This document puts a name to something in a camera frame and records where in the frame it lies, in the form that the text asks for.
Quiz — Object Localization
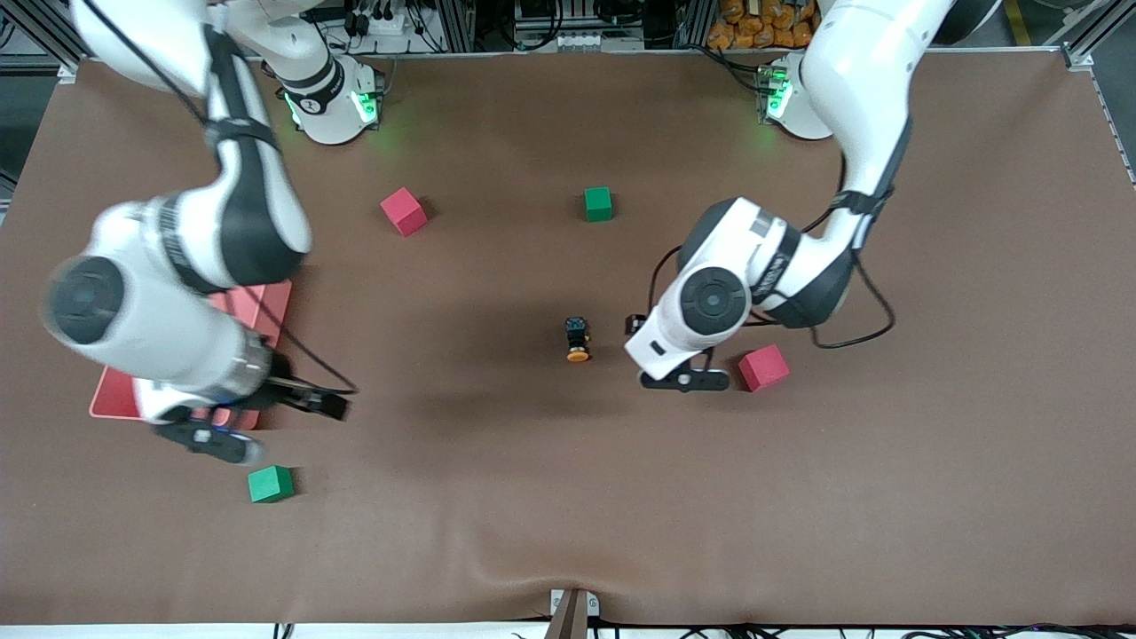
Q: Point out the pink plastic bin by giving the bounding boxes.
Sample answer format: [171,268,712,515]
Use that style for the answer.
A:
[89,280,294,431]

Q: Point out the pink cube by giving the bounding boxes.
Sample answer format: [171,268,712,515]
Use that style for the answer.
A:
[380,186,430,238]
[738,343,792,393]

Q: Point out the large table cover cloth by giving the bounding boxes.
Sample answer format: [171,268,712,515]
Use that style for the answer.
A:
[0,49,1136,627]

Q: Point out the orange packaged items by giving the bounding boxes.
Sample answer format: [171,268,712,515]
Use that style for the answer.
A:
[707,0,822,51]

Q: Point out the power strip with plugs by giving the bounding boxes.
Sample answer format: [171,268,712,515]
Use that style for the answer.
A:
[342,0,427,41]

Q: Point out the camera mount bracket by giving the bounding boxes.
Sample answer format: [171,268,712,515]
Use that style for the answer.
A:
[543,588,601,639]

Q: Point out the aluminium frame post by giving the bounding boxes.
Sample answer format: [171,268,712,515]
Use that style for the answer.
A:
[679,0,714,50]
[446,0,477,52]

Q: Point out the aluminium profile frame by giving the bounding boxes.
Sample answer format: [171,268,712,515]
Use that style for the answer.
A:
[0,0,85,85]
[1061,0,1136,72]

